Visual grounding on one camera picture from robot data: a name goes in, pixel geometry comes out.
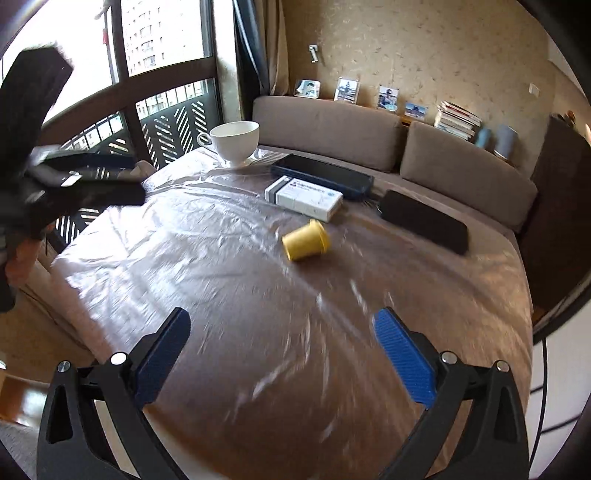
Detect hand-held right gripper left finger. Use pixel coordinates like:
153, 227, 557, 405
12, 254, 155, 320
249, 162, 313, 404
36, 307, 192, 480

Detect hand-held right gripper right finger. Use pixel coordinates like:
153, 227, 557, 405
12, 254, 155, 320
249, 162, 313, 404
373, 307, 529, 480

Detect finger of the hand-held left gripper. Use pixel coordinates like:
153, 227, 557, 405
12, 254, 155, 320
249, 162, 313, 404
30, 147, 138, 175
23, 171, 147, 228

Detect yellow paper cup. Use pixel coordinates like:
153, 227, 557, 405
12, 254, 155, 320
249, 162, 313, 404
281, 219, 331, 262

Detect person's left forearm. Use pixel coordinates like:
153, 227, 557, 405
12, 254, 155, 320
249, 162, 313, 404
4, 235, 44, 289

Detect black flat case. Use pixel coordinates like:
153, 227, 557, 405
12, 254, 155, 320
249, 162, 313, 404
379, 189, 470, 256

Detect white footed cup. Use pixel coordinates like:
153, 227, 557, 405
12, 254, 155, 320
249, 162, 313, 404
198, 121, 260, 168

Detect grey textured fabric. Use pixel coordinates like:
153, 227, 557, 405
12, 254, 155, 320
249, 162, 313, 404
0, 420, 40, 480

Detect brown sofa cushions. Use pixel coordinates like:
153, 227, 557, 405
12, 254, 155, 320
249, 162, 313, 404
252, 95, 541, 241

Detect white cardboard box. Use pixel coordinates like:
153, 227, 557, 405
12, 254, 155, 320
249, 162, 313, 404
264, 175, 345, 223

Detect dark curtain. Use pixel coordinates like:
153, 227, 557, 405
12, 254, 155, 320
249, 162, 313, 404
232, 0, 271, 121

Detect taupe sofa back cushion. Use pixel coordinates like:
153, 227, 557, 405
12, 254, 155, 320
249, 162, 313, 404
253, 95, 403, 174
399, 121, 539, 232

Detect dark blue smartphone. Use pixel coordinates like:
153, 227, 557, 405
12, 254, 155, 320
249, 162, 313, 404
270, 153, 376, 200

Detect dark wooden cabinet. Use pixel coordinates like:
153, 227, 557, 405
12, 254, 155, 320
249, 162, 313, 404
519, 115, 591, 315

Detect beige curtain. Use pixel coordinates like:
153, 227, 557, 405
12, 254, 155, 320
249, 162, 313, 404
259, 0, 289, 97

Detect stack of books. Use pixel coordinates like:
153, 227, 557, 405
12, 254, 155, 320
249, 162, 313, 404
433, 100, 483, 143

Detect dark window frame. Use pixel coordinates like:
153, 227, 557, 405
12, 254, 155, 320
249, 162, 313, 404
0, 0, 222, 185

